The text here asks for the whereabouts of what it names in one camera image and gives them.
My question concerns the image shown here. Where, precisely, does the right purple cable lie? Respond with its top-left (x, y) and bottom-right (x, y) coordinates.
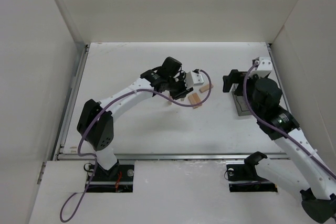
top-left (243, 60), bottom-right (336, 180)

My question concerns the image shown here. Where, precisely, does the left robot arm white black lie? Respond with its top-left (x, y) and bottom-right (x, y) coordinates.
top-left (77, 57), bottom-right (193, 177)

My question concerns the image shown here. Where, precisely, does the smoky transparent plastic box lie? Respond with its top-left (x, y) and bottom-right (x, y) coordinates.
top-left (231, 84), bottom-right (251, 116)

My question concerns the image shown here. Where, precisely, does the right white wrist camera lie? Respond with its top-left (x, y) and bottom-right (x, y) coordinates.
top-left (249, 57), bottom-right (273, 78)

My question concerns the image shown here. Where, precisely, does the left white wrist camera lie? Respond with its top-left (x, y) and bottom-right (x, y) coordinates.
top-left (184, 69), bottom-right (204, 89)

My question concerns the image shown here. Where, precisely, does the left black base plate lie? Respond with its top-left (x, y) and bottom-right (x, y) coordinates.
top-left (83, 163), bottom-right (135, 193)

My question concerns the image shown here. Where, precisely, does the plain wood block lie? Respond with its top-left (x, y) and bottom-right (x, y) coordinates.
top-left (199, 84), bottom-right (213, 93)

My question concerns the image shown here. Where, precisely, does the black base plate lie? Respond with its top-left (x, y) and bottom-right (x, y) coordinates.
top-left (224, 161), bottom-right (278, 193)
top-left (83, 163), bottom-right (135, 193)

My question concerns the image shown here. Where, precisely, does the engraved wood block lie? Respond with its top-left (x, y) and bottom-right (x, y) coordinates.
top-left (187, 92), bottom-right (202, 109)

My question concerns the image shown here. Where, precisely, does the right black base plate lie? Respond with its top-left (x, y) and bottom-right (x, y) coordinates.
top-left (224, 161), bottom-right (278, 193)

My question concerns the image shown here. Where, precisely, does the aluminium table frame rail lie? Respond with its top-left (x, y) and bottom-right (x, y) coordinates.
top-left (57, 42), bottom-right (287, 160)

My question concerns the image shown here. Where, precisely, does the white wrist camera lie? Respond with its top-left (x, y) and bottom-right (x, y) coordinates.
top-left (249, 57), bottom-right (273, 78)
top-left (184, 69), bottom-right (204, 89)

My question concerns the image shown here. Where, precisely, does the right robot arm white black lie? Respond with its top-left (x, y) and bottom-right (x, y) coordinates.
top-left (223, 69), bottom-right (335, 223)

